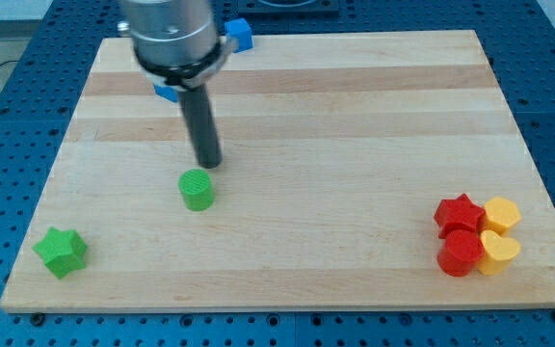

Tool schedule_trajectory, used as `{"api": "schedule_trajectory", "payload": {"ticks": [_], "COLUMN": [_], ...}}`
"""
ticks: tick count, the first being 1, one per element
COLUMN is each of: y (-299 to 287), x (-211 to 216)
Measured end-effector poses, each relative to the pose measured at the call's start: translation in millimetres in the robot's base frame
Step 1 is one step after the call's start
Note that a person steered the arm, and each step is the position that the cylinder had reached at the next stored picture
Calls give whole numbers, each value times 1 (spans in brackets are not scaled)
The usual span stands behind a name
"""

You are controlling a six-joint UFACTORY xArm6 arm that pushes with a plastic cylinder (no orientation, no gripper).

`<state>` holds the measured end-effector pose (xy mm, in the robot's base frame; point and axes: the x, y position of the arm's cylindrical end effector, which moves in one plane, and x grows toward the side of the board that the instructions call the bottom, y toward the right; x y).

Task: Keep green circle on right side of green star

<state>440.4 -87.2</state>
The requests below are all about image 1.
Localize red cylinder block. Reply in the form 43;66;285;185
436;229;484;277

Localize green cylinder block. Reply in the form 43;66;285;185
177;169;215;211

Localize yellow heart block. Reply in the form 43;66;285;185
477;230;521;276

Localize green star block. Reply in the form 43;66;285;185
32;227;88;280

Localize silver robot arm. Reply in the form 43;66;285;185
119;0;239;91

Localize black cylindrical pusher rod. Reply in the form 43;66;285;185
177;85;223;169

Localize yellow hexagon block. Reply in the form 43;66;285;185
479;197;522;236

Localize blue block behind arm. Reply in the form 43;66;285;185
153;85;178;103

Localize red star block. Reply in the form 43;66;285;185
434;194;485;239

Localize blue cube block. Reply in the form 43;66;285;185
225;18;253;53

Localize wooden board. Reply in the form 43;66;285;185
0;30;555;313

